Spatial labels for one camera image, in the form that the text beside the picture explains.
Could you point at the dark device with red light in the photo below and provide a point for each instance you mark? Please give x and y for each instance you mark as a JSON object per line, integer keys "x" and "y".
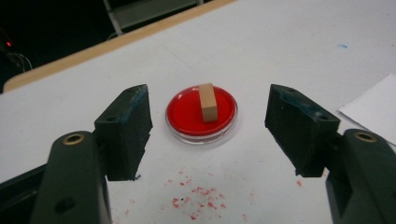
{"x": 7, "y": 45}

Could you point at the large white board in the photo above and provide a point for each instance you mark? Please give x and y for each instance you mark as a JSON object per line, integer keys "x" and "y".
{"x": 249, "y": 56}

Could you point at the wooden stamp block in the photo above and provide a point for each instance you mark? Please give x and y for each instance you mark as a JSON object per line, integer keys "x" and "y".
{"x": 208, "y": 102}

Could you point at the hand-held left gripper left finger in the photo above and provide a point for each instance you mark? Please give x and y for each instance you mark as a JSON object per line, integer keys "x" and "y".
{"x": 121, "y": 140}

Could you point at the white paper sheet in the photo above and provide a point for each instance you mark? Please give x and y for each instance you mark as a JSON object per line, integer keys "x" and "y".
{"x": 376, "y": 109}

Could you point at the round red ink pad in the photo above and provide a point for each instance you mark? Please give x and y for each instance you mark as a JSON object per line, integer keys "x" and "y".
{"x": 183, "y": 118}

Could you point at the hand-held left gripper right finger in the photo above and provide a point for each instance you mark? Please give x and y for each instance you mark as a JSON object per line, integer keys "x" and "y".
{"x": 305, "y": 137}

